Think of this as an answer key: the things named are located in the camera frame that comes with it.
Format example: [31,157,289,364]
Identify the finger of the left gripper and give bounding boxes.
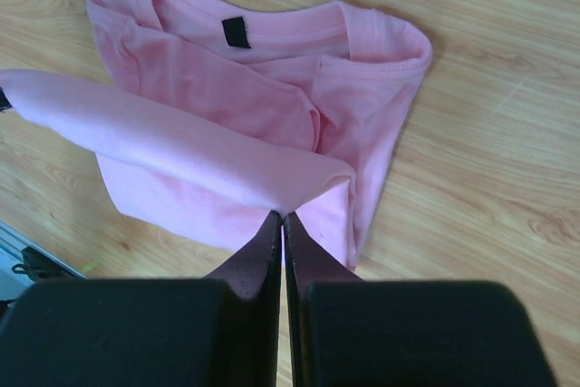
[0,89,12,111]

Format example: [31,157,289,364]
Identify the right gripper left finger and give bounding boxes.
[208,212,282,386]

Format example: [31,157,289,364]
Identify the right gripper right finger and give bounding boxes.
[283,212,363,386]

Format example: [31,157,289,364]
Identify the pink t-shirt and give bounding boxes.
[1,0,432,268]

